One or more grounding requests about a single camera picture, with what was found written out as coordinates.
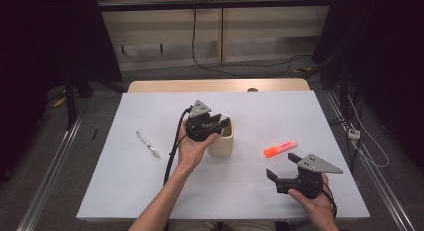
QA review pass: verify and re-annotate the cream ceramic pen holder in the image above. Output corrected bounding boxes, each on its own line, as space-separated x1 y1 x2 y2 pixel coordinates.
208 114 234 159

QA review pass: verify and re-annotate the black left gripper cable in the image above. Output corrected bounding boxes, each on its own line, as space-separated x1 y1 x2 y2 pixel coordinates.
163 105 194 186

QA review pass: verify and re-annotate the clear plastic pen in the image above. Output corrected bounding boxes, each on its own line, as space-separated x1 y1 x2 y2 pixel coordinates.
135 130 162 160

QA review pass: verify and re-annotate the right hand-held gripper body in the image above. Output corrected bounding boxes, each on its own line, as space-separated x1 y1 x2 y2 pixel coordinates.
275 153 344 200

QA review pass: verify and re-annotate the orange highlighter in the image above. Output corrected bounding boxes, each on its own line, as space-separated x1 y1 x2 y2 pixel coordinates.
263 139 297 159

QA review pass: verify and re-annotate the black curtain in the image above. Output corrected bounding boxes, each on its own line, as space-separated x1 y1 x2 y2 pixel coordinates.
313 0 424 172
0 0 124 180

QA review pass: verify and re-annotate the person's left hand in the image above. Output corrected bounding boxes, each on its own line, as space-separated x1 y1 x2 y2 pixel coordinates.
176 120 220 174

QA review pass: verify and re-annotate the wooden table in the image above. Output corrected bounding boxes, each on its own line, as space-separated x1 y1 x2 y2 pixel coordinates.
128 78 311 94

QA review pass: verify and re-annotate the beige wall cabinet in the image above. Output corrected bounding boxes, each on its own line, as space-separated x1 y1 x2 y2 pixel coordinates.
94 0 335 73

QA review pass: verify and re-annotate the white cable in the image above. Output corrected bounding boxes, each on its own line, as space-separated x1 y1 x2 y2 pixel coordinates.
346 94 391 169

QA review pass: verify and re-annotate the aluminium floor rail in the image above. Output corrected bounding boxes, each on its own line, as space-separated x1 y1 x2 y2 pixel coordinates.
324 90 417 231
15 114 84 231

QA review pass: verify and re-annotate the white table cover sheet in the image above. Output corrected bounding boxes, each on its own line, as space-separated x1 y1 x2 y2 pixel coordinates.
75 89 371 222

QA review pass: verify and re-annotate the black floor cable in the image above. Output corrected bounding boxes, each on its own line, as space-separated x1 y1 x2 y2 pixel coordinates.
190 7 315 79

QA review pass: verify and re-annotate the black horizontal bar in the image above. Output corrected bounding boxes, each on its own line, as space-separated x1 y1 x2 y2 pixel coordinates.
97 0 335 13

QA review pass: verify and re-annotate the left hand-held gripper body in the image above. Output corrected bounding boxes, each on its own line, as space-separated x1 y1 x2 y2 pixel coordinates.
184 99 219 143

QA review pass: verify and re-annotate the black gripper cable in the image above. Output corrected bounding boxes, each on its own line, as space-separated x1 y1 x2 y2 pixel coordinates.
163 105 194 186
313 177 338 220

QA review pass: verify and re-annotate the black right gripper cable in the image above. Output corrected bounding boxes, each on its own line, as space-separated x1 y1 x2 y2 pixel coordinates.
313 177 338 220

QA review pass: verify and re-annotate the person's right hand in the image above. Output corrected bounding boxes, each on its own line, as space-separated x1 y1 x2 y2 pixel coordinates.
287 172 337 223

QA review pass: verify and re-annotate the black metal stand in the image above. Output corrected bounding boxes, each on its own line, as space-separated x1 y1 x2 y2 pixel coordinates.
64 70 80 131

